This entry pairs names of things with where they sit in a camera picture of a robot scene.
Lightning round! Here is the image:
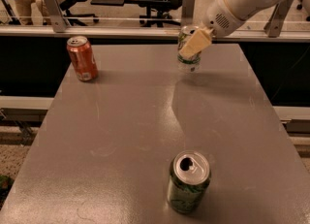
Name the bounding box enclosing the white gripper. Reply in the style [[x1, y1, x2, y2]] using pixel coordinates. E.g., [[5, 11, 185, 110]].
[[179, 0, 246, 59]]

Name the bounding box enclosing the white 7up can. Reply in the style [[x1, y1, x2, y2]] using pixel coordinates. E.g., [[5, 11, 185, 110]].
[[177, 25, 201, 73]]

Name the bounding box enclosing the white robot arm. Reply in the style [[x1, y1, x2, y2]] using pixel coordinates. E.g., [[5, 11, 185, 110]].
[[179, 0, 310, 59]]

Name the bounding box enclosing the red coke can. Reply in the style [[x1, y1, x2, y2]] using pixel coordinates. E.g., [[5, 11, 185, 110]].
[[67, 36, 98, 81]]

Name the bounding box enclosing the green soda can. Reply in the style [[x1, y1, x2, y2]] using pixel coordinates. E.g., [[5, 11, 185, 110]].
[[167, 150, 211, 214]]

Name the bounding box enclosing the black chair of person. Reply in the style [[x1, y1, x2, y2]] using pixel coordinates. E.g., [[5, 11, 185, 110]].
[[60, 0, 99, 26]]

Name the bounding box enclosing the middle metal bracket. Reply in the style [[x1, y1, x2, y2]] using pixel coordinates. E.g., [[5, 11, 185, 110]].
[[181, 0, 195, 26]]

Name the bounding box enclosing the metal bracket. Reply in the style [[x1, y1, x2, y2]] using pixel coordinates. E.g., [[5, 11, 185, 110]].
[[181, 0, 195, 26], [44, 0, 68, 33], [263, 0, 294, 38]]

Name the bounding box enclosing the right metal bracket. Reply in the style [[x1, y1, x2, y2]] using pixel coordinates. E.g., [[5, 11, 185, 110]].
[[263, 0, 294, 38]]

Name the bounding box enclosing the left metal bracket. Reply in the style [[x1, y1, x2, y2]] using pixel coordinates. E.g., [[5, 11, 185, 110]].
[[44, 0, 68, 33]]

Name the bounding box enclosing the metal rail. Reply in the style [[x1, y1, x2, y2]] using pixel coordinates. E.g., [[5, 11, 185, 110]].
[[0, 25, 310, 43]]

